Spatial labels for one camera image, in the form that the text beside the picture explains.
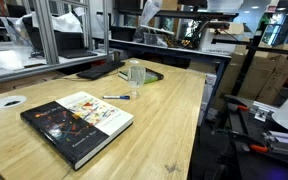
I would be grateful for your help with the white plastic cover sheet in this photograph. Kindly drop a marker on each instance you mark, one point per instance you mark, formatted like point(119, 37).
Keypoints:
point(65, 21)

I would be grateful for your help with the clear wine glass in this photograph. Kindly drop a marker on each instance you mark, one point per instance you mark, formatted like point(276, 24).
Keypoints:
point(136, 76)

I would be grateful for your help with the green black hardcover book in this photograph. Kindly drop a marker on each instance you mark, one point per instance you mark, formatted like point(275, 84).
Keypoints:
point(153, 76)

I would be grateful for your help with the black camera stand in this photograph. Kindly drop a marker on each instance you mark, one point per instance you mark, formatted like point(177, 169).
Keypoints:
point(249, 56)

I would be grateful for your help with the grey top shelf bench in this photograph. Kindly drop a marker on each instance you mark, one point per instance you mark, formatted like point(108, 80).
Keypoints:
point(10, 66)

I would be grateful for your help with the black laptop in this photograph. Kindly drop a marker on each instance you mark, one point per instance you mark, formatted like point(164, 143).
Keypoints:
point(75, 53)

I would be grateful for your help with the thin aluminium frame post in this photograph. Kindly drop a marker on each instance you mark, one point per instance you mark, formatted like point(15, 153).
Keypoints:
point(105, 26)

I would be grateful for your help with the black computer keyboard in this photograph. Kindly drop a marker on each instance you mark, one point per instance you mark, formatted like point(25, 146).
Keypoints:
point(99, 70)

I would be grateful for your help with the brown cardboard box stack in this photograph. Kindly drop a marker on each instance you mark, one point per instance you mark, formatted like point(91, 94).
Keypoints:
point(267, 76)

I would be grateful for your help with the white cardboard box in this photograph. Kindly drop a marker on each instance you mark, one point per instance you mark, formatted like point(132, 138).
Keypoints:
point(217, 43)

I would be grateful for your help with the silver aluminium corner bracket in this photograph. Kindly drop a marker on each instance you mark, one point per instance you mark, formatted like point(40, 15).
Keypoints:
point(262, 111)

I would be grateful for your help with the silver aluminium extrusion bar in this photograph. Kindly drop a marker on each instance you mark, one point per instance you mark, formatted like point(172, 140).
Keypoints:
point(284, 143)

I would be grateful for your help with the clear plastic bag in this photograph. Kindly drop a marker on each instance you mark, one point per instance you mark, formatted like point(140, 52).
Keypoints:
point(149, 16)

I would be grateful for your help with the blue white marker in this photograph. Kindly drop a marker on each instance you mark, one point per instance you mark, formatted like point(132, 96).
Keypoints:
point(115, 97)

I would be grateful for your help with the wide aluminium frame post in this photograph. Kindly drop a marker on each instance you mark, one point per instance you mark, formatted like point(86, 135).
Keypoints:
point(47, 33)

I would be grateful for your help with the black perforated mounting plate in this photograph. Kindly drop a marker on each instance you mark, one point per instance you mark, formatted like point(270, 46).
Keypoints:
point(250, 126)

